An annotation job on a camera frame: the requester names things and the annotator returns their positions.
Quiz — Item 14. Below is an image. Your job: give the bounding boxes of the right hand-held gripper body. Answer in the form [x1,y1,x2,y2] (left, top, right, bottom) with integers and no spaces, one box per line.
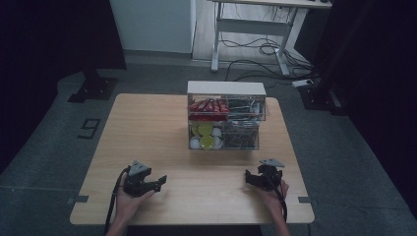
[257,157,286,192]

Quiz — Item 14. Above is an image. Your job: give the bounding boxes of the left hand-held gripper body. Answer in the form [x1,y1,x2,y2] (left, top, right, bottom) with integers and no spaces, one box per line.
[122,159,158,198]

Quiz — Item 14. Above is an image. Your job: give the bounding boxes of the person's right hand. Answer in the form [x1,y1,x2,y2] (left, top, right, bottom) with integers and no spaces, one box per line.
[251,179,290,214]

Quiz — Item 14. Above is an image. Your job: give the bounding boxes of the person's left hand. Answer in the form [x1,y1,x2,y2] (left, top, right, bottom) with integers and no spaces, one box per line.
[114,176,156,225]

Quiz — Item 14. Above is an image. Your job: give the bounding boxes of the pile of yellow white capsules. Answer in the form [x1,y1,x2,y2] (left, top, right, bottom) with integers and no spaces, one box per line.
[189,121,224,150]

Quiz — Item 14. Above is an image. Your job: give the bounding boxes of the pile of dark grey packets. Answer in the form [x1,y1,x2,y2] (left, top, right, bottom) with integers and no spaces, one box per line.
[228,98,264,120]

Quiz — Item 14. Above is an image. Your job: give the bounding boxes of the pile of red packets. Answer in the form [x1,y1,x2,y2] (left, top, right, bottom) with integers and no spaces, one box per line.
[188,97,230,122]

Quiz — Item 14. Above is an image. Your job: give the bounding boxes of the clear acrylic drawer organizer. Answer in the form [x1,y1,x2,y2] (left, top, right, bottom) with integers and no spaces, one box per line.
[186,80,270,151]

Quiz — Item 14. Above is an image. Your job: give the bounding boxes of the black stand base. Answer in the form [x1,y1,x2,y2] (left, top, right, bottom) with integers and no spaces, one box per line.
[67,68,119,104]
[299,80,349,116]

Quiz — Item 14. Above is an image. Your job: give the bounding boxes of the white cabinet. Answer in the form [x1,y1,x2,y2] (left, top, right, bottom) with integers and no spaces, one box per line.
[108,0,198,55]

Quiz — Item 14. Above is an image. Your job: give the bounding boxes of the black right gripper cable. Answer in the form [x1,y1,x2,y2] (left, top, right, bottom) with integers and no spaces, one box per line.
[267,173,289,224]

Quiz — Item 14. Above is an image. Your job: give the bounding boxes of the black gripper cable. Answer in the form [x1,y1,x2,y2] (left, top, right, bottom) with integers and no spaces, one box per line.
[103,165,132,236]
[267,173,289,224]

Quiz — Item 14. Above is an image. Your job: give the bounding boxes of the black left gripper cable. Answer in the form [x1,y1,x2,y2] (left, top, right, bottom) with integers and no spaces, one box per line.
[103,165,132,236]

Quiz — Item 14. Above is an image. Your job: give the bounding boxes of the black floor cables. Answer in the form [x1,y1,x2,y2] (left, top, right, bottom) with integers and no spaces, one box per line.
[218,6,321,83]

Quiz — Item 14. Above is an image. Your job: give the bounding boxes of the white desk frame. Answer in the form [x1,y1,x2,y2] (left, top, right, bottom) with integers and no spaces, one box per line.
[207,0,333,78]

